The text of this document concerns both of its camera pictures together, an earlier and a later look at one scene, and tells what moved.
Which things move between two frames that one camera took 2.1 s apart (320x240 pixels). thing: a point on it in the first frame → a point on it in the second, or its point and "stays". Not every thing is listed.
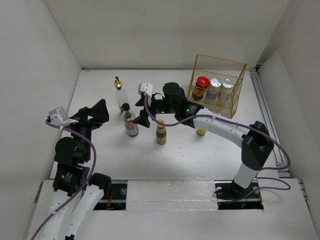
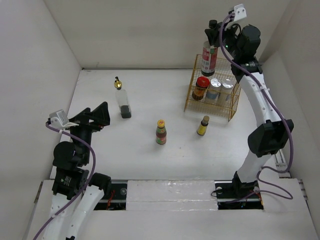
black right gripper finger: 143,119 → 213,35
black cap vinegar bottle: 127,116 → 209,55
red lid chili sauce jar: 202,84 stays
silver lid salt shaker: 212,93 stays
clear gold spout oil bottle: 121,94 stays
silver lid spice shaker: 226,88 stays
